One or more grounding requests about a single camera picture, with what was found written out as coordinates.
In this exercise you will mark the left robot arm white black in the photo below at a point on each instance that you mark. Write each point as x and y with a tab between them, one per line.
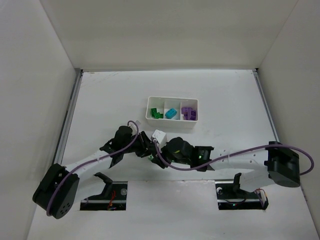
61	185

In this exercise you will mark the teal rounded printed lego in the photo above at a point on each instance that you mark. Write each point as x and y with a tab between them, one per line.
171	113

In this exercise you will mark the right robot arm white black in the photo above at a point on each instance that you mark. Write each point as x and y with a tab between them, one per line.
259	166

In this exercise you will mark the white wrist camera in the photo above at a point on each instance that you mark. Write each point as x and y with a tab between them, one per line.
136	125
159	137

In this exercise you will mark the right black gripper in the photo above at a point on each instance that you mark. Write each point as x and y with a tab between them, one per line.
160	158

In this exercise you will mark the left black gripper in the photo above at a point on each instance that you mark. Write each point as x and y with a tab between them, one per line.
143	143

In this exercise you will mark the right aluminium rail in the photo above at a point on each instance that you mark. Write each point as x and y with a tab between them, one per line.
264	100

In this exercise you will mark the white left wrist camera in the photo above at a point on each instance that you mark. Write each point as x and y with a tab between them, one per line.
136	125

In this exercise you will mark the left aluminium rail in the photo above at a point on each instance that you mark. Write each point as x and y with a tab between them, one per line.
67	121

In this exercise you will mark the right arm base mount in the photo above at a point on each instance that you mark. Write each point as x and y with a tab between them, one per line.
230	197

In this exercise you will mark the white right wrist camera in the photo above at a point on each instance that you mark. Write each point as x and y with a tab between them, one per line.
159	137

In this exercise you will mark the aluminium rail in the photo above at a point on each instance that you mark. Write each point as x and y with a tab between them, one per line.
67	121
264	100

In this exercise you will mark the white three-compartment container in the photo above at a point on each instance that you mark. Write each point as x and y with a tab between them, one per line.
163	104

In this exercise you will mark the purple square lego brick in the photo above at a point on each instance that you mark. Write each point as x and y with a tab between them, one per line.
186	110

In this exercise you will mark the small green lego brick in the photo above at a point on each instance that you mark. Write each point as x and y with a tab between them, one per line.
158	115

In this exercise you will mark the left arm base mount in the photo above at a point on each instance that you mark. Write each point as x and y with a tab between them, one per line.
112	198

